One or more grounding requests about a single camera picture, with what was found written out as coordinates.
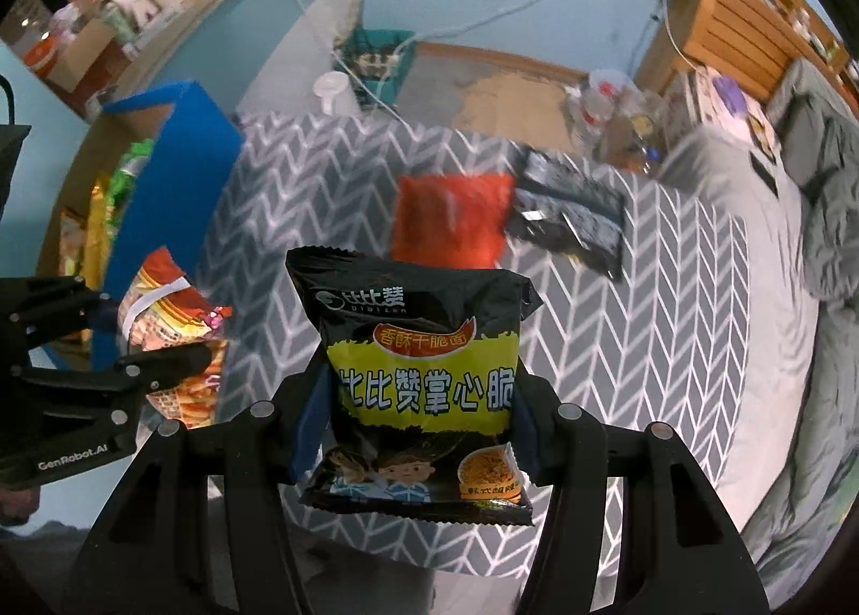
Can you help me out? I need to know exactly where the black snack packet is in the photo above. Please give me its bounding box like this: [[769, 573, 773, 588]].
[[507, 147, 626, 282]]

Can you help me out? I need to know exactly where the green snack bag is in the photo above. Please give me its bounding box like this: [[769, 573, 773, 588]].
[[105, 138, 154, 240]]

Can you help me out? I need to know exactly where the person's left hand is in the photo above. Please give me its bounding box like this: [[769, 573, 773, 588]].
[[0, 487, 41, 527]]

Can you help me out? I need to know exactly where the gold yellow snack bag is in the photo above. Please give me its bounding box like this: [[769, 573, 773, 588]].
[[82, 173, 111, 291]]

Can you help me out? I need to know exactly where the clear plastic water bottle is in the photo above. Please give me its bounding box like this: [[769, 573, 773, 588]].
[[566, 68, 635, 148]]

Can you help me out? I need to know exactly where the orange bowl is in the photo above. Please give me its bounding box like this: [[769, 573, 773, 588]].
[[23, 33, 58, 78]]

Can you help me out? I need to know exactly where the grey bed duvet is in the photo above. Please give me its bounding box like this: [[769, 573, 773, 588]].
[[657, 56, 859, 596]]

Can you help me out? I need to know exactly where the orange white printed snack bag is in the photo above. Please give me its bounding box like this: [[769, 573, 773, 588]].
[[118, 247, 233, 429]]

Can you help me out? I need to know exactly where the black yellow noodle snack bag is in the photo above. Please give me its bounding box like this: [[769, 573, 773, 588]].
[[286, 245, 542, 525]]

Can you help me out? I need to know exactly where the white electric kettle on floor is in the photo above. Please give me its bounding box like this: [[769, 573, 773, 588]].
[[313, 71, 361, 118]]

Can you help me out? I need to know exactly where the red orange snack packet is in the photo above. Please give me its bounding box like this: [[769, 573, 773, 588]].
[[390, 173, 514, 269]]

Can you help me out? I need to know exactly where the wooden headboard shelf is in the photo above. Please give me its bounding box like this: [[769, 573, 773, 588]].
[[635, 0, 857, 110]]

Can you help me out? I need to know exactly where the white power cable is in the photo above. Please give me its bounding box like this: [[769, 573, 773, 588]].
[[253, 0, 707, 126]]

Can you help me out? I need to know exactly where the wooden wall shelf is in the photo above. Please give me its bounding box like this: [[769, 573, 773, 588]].
[[47, 0, 227, 119]]

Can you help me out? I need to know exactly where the orange juice bottle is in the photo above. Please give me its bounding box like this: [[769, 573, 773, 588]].
[[629, 145, 665, 177]]

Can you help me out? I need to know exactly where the teal basket with power strip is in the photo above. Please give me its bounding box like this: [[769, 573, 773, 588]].
[[338, 27, 417, 107]]

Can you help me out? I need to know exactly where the brown cardboard sheet on floor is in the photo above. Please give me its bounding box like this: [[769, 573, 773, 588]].
[[453, 71, 579, 154]]

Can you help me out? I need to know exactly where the grey chevron table cloth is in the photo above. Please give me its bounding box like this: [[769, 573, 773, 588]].
[[193, 110, 753, 579]]

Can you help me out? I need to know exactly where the blue-rimmed cardboard box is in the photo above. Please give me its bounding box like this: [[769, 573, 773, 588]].
[[36, 78, 246, 375]]

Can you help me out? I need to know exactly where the open cardboard box on shelf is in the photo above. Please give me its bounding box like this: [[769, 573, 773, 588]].
[[47, 19, 115, 93]]

